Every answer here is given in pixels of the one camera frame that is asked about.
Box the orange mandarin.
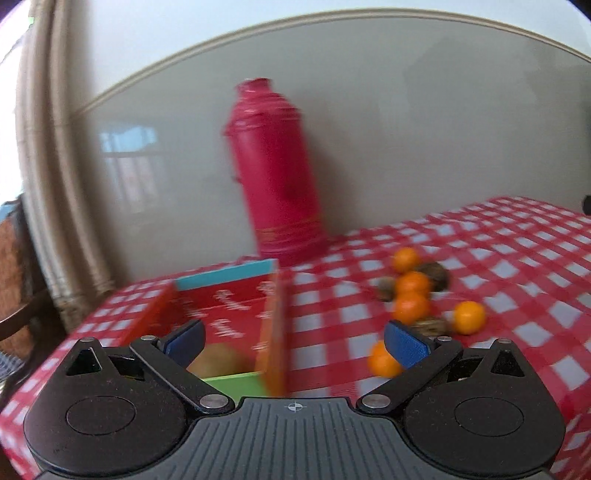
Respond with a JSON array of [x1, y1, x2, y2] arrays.
[[392, 292, 433, 325], [391, 247, 422, 274], [368, 340, 404, 379], [394, 271, 432, 296], [452, 301, 487, 335]]

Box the large dark water chestnut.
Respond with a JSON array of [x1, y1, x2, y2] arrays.
[[411, 316, 451, 338]]

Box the large brown kiwi fruit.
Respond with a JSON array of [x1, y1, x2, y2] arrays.
[[186, 343, 256, 379]]

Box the colourful cardboard box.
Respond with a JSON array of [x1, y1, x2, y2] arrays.
[[119, 260, 287, 401]]

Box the small brown water chestnut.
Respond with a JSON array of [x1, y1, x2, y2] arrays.
[[375, 276, 396, 302]]

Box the far dark water chestnut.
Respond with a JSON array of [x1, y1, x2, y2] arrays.
[[415, 262, 451, 292]]

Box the red checkered tablecloth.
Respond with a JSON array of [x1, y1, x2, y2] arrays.
[[0, 195, 591, 480]]

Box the wooden chair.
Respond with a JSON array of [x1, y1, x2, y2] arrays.
[[0, 197, 56, 370]]

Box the red thermos flask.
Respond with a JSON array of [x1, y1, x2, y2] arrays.
[[224, 78, 329, 267]]

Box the beige curtain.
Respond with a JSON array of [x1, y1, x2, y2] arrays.
[[15, 1, 114, 330]]

